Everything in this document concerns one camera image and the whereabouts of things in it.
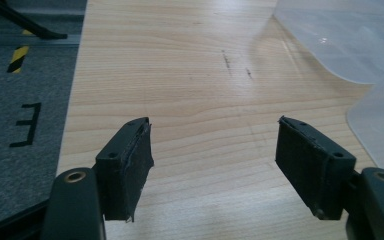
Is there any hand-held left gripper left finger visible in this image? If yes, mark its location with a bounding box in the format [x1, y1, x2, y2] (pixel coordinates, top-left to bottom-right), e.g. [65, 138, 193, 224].
[94, 116, 155, 223]

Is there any black stand leg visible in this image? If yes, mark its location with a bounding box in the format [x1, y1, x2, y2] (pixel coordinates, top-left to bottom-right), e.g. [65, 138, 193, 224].
[0, 0, 69, 46]

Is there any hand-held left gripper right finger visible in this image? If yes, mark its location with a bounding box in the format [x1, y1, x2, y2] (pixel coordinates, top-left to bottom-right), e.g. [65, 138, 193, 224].
[274, 115, 358, 221]

